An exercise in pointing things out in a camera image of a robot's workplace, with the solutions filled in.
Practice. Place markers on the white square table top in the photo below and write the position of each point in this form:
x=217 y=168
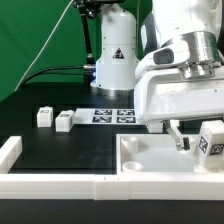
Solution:
x=156 y=153

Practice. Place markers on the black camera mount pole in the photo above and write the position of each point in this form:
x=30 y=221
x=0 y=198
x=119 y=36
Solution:
x=89 y=9

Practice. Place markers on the white fiducial tag sheet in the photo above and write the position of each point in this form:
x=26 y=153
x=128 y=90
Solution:
x=105 y=116

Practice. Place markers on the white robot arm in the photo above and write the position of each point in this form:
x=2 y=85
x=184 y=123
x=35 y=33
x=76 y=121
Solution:
x=174 y=27

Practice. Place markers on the white U-shaped fence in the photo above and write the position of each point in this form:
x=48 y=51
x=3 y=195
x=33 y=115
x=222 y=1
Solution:
x=120 y=186

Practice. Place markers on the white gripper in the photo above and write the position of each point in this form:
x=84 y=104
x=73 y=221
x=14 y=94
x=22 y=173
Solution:
x=162 y=93

